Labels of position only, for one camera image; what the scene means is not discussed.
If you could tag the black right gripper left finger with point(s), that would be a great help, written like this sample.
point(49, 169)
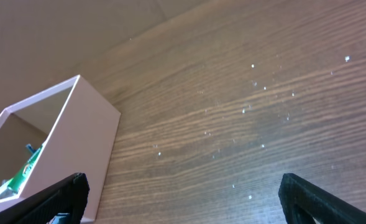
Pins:
point(63, 202)

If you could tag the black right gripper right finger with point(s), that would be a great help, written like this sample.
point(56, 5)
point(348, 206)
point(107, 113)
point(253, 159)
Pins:
point(304, 202)

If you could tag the green white small packet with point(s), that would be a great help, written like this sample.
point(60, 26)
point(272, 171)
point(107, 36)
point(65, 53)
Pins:
point(16, 182)

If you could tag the blue disposable razor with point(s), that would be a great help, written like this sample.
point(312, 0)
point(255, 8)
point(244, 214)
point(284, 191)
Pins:
point(30, 148)

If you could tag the white cardboard box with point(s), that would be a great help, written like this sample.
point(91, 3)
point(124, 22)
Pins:
point(76, 128)

